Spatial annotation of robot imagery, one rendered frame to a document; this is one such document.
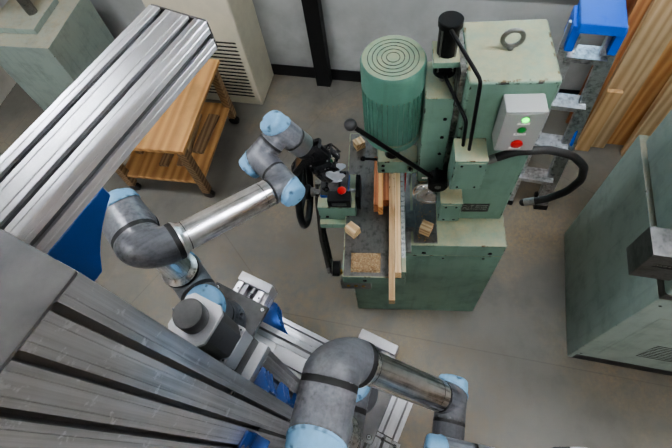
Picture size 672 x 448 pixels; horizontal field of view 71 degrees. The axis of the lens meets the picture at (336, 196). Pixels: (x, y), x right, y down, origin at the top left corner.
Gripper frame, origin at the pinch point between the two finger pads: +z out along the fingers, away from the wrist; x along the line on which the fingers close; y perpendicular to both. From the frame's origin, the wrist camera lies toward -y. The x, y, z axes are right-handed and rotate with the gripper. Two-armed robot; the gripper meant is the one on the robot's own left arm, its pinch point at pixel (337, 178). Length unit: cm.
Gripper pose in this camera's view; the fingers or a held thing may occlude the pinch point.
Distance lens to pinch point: 155.3
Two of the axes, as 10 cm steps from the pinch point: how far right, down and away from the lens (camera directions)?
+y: 8.1, -2.3, -5.4
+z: 5.9, 4.2, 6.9
